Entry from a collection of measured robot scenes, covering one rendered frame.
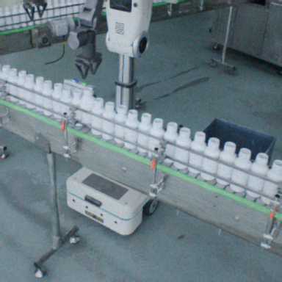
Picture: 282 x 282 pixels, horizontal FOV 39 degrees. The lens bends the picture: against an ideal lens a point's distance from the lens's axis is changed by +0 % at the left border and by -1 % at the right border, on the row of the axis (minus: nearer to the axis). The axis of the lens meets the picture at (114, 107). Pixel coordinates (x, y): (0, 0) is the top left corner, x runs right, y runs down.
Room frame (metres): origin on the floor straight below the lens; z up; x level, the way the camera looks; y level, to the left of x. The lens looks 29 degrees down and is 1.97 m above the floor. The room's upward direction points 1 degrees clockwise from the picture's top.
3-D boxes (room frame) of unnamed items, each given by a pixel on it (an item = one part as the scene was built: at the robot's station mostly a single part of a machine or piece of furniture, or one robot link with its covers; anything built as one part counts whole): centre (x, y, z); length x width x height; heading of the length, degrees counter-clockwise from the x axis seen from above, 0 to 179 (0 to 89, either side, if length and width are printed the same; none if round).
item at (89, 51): (1.58, 0.11, 1.37); 0.10 x 0.07 x 0.07; 146
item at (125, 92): (2.23, -0.06, 0.74); 0.11 x 0.11 x 0.40; 56
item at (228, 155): (1.21, -0.42, 1.08); 0.06 x 0.06 x 0.17
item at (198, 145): (1.28, -0.32, 1.08); 0.06 x 0.06 x 0.17
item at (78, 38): (1.54, 0.13, 1.46); 0.12 x 0.09 x 0.12; 146
